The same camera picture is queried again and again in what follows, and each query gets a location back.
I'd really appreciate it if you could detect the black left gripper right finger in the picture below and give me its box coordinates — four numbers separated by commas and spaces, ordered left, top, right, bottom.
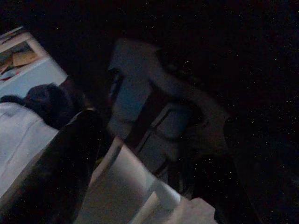
222, 113, 299, 224

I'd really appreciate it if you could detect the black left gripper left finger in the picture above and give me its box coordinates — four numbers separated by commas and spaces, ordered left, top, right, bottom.
0, 109, 103, 224

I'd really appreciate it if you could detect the white cloth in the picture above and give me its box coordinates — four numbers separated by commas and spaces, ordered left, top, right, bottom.
0, 102, 59, 187

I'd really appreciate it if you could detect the black and white garment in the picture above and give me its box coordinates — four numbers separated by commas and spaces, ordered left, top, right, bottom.
24, 83, 77, 129

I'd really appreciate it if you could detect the light blue plastic chair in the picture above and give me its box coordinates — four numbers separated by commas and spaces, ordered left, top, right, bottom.
107, 38, 231, 168

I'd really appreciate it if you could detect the white laundry basket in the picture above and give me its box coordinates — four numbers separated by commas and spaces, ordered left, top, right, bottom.
76, 137, 217, 224

